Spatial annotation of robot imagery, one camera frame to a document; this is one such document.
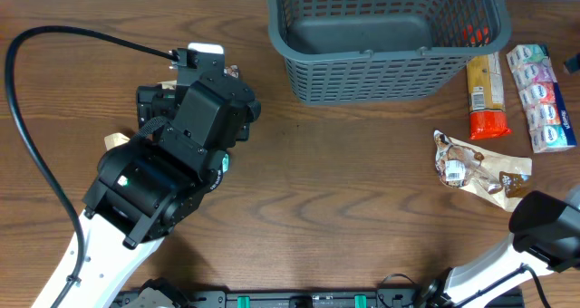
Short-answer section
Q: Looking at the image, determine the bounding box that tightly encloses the multicolour tissue pack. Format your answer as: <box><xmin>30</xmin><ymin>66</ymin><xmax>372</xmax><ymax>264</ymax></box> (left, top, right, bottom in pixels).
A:
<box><xmin>507</xmin><ymin>44</ymin><xmax>578</xmax><ymax>153</ymax></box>

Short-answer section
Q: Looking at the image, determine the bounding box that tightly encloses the teal wet wipes pack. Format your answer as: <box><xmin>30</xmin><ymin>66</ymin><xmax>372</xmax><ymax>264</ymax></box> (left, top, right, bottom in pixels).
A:
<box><xmin>221</xmin><ymin>153</ymin><xmax>229</xmax><ymax>173</ymax></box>

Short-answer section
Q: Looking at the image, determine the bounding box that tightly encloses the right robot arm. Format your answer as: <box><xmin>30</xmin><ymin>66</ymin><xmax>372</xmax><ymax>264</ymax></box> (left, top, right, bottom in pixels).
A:
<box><xmin>413</xmin><ymin>130</ymin><xmax>579</xmax><ymax>307</ymax></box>

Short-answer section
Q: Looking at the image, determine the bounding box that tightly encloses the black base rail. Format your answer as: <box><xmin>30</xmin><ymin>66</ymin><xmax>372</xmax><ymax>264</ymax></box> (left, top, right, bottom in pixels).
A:
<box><xmin>112</xmin><ymin>278</ymin><xmax>526</xmax><ymax>308</ymax></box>

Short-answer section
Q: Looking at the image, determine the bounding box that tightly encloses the orange biscuit roll pack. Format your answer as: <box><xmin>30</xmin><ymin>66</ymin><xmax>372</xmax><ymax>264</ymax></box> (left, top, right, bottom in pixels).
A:
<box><xmin>467</xmin><ymin>52</ymin><xmax>512</xmax><ymax>140</ymax></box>

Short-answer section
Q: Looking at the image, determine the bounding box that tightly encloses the dark grey plastic basket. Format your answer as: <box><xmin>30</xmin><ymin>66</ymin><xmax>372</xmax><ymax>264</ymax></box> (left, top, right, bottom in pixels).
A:
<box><xmin>266</xmin><ymin>0</ymin><xmax>511</xmax><ymax>105</ymax></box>

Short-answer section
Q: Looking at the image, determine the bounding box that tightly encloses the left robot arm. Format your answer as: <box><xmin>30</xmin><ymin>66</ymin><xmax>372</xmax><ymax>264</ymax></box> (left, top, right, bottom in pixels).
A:
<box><xmin>34</xmin><ymin>43</ymin><xmax>261</xmax><ymax>307</ymax></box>

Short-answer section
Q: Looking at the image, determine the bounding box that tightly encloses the beige snack bag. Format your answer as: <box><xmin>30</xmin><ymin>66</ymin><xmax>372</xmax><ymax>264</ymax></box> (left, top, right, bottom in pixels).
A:
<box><xmin>104</xmin><ymin>132</ymin><xmax>131</xmax><ymax>150</ymax></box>
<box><xmin>433</xmin><ymin>130</ymin><xmax>532</xmax><ymax>212</ymax></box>
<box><xmin>159</xmin><ymin>65</ymin><xmax>240</xmax><ymax>90</ymax></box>

